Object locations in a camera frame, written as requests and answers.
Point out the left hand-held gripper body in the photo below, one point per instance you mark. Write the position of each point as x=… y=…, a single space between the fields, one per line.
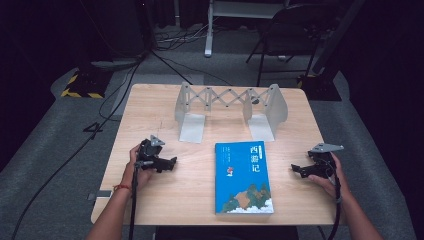
x=148 y=156

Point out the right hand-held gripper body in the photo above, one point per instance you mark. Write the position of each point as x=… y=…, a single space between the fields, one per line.
x=321 y=165

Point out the grey expandable bookend rack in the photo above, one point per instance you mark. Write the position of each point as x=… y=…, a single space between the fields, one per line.
x=191 y=128

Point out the blue book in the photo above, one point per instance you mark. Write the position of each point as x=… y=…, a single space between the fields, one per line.
x=243 y=186

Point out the person's left hand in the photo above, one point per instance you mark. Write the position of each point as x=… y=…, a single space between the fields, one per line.
x=136 y=176

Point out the person's right hand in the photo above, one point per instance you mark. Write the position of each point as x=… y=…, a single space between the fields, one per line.
x=336 y=185

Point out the grey tape strip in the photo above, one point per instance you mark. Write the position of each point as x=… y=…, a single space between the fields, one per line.
x=100 y=194

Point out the black stand base yellow mark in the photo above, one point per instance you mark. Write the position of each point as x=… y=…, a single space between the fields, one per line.
x=320 y=88

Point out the person's dark clothing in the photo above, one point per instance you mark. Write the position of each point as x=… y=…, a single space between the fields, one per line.
x=226 y=233

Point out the black yellow striped stand base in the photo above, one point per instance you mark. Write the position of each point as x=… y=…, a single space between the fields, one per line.
x=86 y=85

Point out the black folding chair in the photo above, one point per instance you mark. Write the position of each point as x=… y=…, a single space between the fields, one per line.
x=290 y=36

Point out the grey metal stand beam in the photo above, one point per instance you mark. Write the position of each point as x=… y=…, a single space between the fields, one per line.
x=336 y=33

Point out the white metal desk frame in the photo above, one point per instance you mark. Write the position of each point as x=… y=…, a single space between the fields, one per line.
x=209 y=36

